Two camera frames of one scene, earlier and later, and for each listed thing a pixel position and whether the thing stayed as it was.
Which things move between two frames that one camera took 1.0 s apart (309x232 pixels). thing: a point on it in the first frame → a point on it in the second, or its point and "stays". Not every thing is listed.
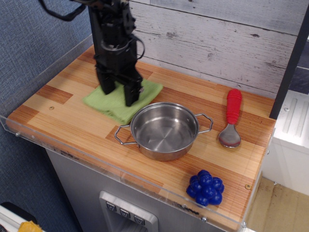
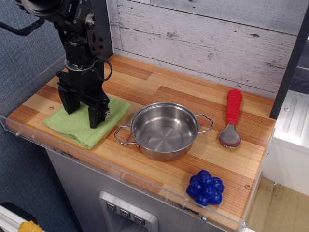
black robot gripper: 116,60 → 84,80
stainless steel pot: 164,131 stays
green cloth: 113,105 → 77,127
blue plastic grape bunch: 205,189 stays
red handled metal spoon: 230,137 stays
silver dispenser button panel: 119,215 stays
